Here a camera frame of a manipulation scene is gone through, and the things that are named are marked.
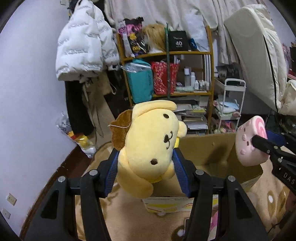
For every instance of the pink swirl roll plush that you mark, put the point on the pink swirl roll plush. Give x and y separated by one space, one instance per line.
246 153

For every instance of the white cosmetic bottles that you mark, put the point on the white cosmetic bottles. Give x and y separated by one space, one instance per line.
191 81

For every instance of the white wall socket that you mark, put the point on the white wall socket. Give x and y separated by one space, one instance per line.
11 199

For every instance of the black box number 40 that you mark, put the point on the black box number 40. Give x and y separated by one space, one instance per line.
177 41

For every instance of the white puffer jacket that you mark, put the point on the white puffer jacket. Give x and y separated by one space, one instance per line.
86 45

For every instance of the green pole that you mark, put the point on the green pole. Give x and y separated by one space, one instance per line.
168 81

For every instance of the red patterned gift bag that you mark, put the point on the red patterned gift bag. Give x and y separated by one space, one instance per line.
159 70

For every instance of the white rolling cart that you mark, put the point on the white rolling cart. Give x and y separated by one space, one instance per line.
228 109

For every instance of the pink plush toy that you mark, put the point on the pink plush toy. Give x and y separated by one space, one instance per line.
213 223

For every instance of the beige trench coat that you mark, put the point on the beige trench coat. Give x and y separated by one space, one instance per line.
94 90

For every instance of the yellow dog plush toy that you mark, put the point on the yellow dog plush toy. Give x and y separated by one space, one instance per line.
145 137

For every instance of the blonde wig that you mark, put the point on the blonde wig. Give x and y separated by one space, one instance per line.
156 37

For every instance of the beige curtain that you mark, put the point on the beige curtain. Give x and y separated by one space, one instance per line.
174 13

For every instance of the wooden shelf unit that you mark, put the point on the wooden shelf unit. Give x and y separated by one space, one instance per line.
207 70

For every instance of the teal bag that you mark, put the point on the teal bag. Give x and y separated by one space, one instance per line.
140 80

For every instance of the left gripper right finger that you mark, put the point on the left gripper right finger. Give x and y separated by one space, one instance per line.
237 217

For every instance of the black purple printed bag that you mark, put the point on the black purple printed bag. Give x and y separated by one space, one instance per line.
132 35

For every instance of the open cardboard box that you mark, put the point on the open cardboard box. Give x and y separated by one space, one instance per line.
215 154

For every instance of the black hanging garment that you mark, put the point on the black hanging garment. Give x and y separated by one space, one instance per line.
77 112

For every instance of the cream office chair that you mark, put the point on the cream office chair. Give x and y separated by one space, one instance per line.
262 57

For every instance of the clear plastic bag on shelf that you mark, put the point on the clear plastic bag on shelf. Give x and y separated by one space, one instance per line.
197 34

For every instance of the beige patterned blanket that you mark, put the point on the beige patterned blanket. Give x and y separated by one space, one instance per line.
162 216

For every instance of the plastic bag of toys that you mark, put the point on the plastic bag of toys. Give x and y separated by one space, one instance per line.
87 147

